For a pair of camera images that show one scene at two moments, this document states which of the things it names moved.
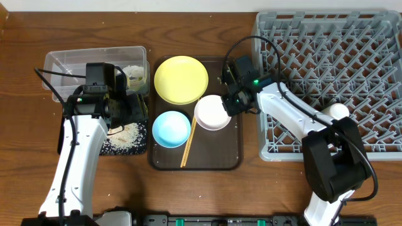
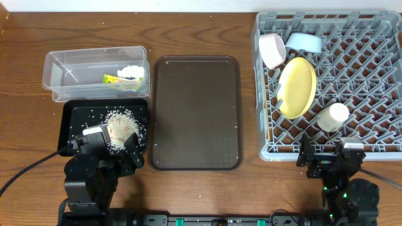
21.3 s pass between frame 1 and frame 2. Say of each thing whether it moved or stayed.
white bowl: moved
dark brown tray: stayed
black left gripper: moved
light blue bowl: moved
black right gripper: moved
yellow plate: moved
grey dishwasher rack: stayed
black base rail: stayed
